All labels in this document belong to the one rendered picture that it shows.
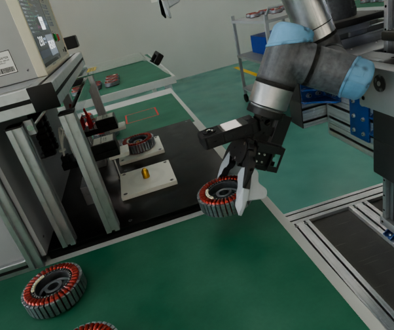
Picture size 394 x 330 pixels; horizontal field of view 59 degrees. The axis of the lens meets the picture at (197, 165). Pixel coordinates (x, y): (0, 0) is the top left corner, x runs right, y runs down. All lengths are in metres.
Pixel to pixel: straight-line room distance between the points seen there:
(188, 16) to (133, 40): 1.01
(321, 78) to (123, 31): 5.66
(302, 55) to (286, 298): 0.40
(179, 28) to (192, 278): 5.82
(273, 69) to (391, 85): 0.23
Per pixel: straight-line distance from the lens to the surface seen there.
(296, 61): 0.65
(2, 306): 0.81
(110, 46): 6.22
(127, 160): 1.13
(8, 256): 0.86
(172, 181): 0.91
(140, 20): 6.23
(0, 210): 0.79
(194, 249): 0.71
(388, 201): 1.35
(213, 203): 0.68
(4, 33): 0.83
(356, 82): 0.67
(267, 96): 0.65
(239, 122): 0.67
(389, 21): 1.14
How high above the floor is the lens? 1.19
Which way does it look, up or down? 25 degrees down
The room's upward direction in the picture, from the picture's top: 14 degrees counter-clockwise
